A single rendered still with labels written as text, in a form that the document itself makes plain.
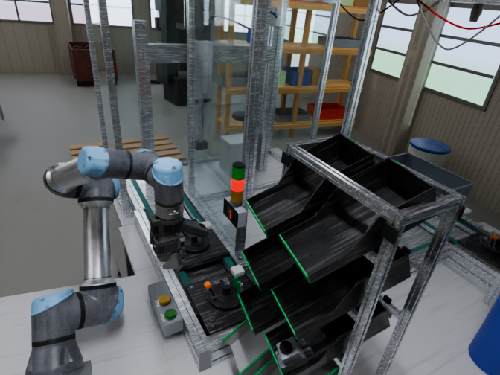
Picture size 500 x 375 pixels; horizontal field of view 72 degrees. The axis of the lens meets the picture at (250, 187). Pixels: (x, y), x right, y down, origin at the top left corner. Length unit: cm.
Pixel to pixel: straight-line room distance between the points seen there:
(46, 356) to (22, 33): 875
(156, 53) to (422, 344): 178
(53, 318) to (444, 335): 140
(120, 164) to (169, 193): 14
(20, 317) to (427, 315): 160
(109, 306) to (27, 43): 865
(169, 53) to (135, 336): 136
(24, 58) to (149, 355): 879
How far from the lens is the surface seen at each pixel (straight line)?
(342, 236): 73
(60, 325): 123
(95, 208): 129
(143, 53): 195
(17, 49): 969
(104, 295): 127
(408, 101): 536
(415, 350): 155
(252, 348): 115
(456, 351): 163
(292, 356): 88
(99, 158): 89
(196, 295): 137
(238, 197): 132
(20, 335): 155
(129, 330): 144
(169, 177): 86
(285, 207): 81
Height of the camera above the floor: 197
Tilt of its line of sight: 29 degrees down
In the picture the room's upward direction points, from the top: 5 degrees clockwise
